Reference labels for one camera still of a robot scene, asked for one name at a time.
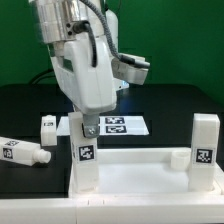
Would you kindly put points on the white desk top tray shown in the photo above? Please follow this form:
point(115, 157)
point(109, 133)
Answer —
point(140, 172)

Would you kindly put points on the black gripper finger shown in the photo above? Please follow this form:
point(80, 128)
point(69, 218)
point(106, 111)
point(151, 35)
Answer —
point(91, 126)

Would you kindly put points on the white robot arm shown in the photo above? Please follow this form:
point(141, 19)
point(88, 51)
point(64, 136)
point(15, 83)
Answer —
point(75, 33)

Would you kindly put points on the white front fence bar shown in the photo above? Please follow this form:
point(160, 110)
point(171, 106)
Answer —
point(147, 210)

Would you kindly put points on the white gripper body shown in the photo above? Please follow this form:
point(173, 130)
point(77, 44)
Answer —
point(91, 89)

